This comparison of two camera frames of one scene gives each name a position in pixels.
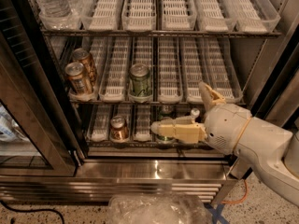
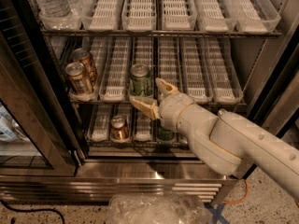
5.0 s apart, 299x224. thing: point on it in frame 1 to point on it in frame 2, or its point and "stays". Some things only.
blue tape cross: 216,213 stays
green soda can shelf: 140,83 stays
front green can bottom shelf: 163,138 stays
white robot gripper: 224,125 to 175,108
